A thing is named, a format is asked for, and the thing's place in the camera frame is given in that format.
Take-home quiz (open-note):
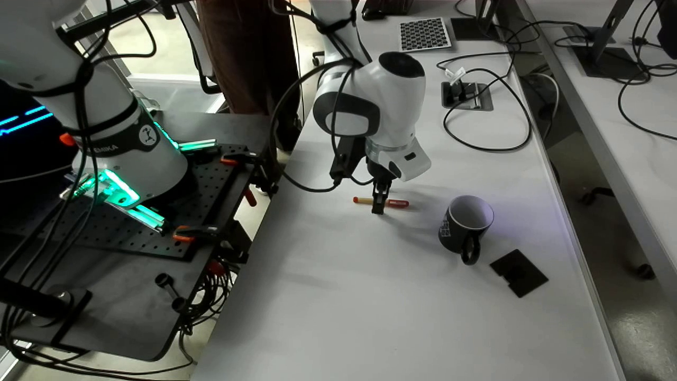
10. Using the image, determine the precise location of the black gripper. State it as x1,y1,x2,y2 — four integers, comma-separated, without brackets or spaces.
363,157,406,217

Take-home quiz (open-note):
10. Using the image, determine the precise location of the black mug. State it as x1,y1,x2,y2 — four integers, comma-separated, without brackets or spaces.
436,193,497,268

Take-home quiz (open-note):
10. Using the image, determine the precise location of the table power outlet box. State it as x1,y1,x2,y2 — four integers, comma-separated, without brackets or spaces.
440,78,494,113

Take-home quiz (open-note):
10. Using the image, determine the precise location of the black flat square plate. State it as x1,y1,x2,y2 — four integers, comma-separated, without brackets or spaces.
488,249,550,300

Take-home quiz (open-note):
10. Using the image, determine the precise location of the perforated grey pad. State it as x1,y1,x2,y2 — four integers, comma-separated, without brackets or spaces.
397,18,457,56

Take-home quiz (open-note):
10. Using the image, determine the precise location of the black rectangular pad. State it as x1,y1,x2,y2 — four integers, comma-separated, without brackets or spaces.
451,16,500,42

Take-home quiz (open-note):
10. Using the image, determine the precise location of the white adjacent desk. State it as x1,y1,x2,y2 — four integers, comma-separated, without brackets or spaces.
520,0,677,285

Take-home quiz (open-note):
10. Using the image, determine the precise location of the black monitor stand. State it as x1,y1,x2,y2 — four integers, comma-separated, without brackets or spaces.
570,0,648,81

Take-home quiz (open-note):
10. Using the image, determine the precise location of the black mounting breadboard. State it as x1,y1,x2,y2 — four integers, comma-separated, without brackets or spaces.
0,144,277,363

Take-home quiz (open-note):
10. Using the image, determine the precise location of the black box blue light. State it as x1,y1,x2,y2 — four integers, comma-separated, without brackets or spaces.
0,78,70,187

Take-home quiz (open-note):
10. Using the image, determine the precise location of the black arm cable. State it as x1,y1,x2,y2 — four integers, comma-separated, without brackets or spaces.
269,58,377,197

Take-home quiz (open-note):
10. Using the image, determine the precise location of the black looped table cable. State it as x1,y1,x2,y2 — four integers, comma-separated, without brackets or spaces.
442,67,536,155

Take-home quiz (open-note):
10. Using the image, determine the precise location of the orange handled clamp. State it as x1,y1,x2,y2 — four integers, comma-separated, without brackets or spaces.
170,222,246,266
216,144,262,209

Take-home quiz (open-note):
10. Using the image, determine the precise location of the black cable bundle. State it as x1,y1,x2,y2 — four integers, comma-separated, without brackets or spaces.
0,260,239,381

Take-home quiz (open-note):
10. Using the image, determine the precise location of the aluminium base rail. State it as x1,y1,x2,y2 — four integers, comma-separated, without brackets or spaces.
70,167,170,233

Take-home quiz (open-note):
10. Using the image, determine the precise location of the thin black desk cable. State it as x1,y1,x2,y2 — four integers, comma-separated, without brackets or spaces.
615,0,677,142

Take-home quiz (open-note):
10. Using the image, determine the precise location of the black metal frame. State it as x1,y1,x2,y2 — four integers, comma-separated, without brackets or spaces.
60,0,221,95

